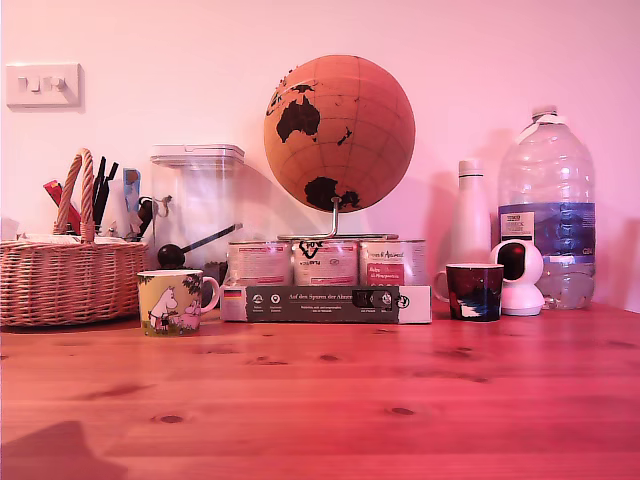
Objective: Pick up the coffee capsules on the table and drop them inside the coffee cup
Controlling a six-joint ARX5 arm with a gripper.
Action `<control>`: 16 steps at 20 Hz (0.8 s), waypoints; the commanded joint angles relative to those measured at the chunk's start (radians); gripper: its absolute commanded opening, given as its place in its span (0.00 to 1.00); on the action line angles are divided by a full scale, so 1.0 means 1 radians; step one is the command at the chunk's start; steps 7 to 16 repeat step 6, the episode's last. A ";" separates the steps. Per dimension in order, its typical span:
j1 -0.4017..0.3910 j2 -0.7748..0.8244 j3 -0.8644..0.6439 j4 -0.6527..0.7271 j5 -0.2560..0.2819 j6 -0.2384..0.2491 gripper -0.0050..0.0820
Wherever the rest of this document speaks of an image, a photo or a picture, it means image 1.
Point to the red packet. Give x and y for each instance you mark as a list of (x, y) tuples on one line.
[(53, 193)]

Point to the large clear water bottle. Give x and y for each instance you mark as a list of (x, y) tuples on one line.
[(550, 200)]

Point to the clear plastic lidded container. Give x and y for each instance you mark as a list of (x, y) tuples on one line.
[(200, 200)]

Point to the yellow cartoon mug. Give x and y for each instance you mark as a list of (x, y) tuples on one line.
[(169, 306)]

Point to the long grey cardboard box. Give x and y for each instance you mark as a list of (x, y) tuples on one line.
[(320, 306)]

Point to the black stick utensil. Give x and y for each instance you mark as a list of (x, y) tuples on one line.
[(112, 173), (101, 176)]

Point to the blue and white packet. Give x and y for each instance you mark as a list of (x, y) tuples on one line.
[(131, 188)]

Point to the small white round camera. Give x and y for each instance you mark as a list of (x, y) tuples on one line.
[(525, 291)]

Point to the white slim bottle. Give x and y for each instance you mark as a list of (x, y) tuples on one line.
[(470, 216)]

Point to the black round-headed scoop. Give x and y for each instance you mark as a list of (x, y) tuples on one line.
[(171, 256)]

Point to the dark patterned mug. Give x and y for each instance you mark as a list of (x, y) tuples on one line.
[(475, 293)]

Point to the silver tin with label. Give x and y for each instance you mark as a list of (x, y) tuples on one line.
[(393, 263), (326, 266), (258, 263)]

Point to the cork globe on stand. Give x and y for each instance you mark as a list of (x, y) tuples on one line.
[(350, 131)]

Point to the white wall light switch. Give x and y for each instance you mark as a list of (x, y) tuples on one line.
[(43, 85)]

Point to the white paper stack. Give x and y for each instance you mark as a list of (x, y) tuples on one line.
[(46, 240)]

